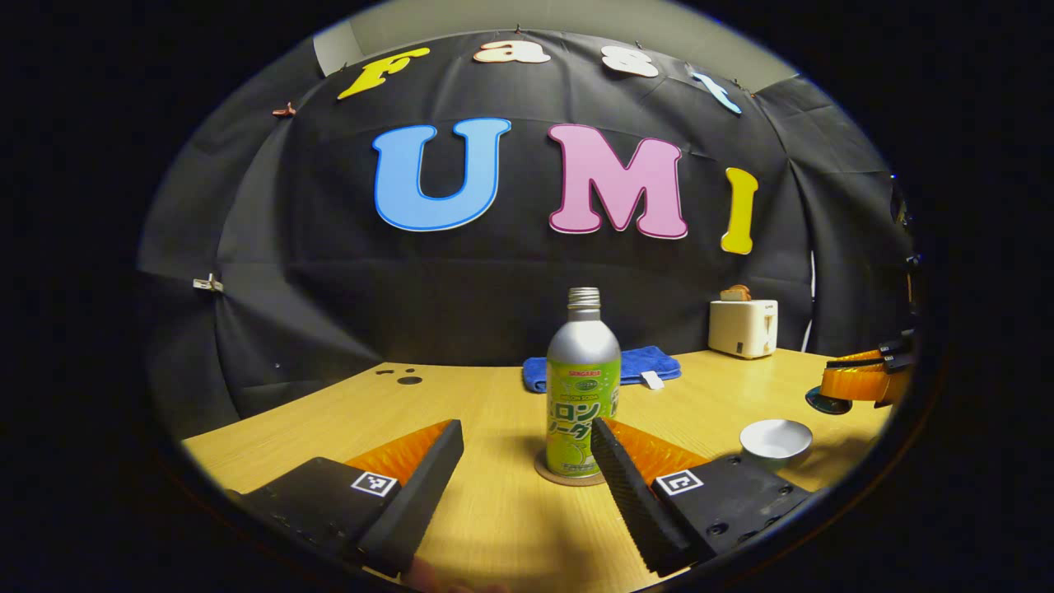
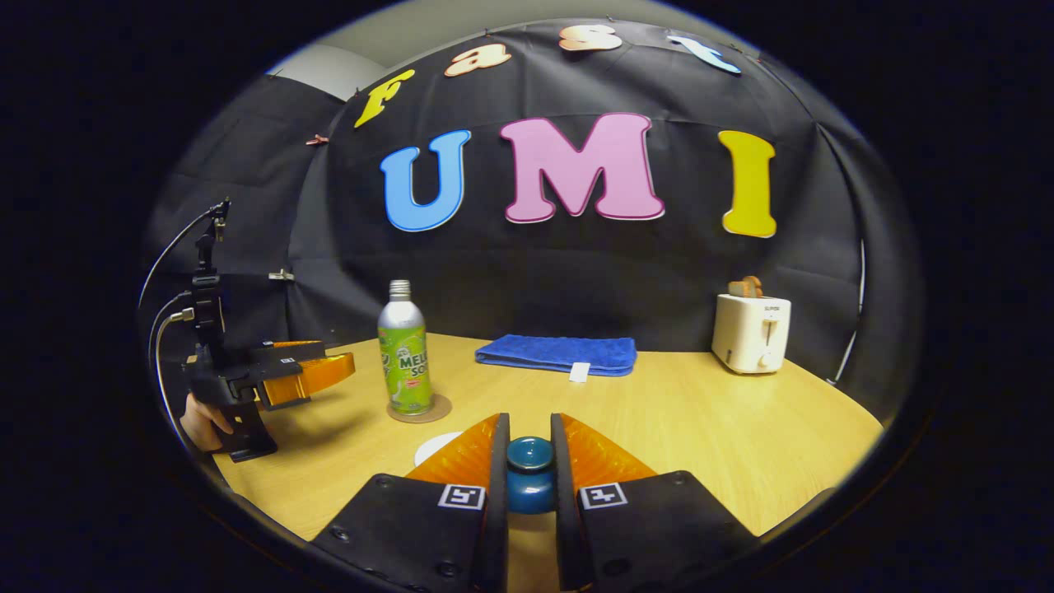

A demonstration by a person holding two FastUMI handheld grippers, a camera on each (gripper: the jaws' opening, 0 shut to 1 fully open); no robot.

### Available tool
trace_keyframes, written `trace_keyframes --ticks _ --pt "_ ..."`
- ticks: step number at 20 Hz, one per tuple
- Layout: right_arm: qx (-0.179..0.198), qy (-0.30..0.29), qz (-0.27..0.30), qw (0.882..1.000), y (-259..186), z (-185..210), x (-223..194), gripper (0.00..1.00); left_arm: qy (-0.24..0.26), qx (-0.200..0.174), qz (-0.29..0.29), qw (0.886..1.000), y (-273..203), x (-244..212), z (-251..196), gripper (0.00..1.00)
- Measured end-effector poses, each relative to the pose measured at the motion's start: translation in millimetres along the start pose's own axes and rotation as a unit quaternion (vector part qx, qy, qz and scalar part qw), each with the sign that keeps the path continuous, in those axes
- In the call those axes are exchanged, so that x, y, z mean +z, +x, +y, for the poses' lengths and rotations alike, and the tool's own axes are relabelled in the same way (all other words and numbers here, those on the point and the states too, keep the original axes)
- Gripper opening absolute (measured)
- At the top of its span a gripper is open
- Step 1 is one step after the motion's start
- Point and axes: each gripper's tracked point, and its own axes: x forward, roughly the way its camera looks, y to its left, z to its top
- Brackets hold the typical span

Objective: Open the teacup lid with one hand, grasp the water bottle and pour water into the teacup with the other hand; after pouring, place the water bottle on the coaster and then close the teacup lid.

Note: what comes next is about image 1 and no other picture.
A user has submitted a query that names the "silver green water bottle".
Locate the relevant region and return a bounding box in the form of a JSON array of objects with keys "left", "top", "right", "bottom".
[{"left": 546, "top": 287, "right": 623, "bottom": 480}]

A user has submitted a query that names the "round brown coaster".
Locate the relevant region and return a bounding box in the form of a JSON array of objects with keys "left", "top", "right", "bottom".
[{"left": 534, "top": 449, "right": 609, "bottom": 488}]

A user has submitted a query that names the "folded blue towel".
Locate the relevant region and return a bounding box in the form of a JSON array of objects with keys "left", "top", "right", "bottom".
[{"left": 522, "top": 345, "right": 683, "bottom": 395}]

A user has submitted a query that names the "black backdrop cloth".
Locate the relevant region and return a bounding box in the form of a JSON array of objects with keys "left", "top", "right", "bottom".
[{"left": 136, "top": 29, "right": 915, "bottom": 437}]

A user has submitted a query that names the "white teacup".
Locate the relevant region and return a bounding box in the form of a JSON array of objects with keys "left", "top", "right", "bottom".
[{"left": 739, "top": 418, "right": 814, "bottom": 473}]

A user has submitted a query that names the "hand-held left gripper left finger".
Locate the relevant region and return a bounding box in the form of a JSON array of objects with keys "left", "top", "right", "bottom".
[{"left": 226, "top": 418, "right": 466, "bottom": 577}]

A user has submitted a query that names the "white toaster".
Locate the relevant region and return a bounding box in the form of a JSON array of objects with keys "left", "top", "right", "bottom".
[{"left": 708, "top": 299, "right": 779, "bottom": 360}]

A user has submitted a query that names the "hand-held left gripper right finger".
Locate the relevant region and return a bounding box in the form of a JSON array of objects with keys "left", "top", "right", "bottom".
[{"left": 590, "top": 416, "right": 816, "bottom": 577}]

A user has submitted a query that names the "dark blue teacup lid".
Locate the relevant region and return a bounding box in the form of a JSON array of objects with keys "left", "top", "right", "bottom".
[{"left": 804, "top": 385, "right": 855, "bottom": 416}]

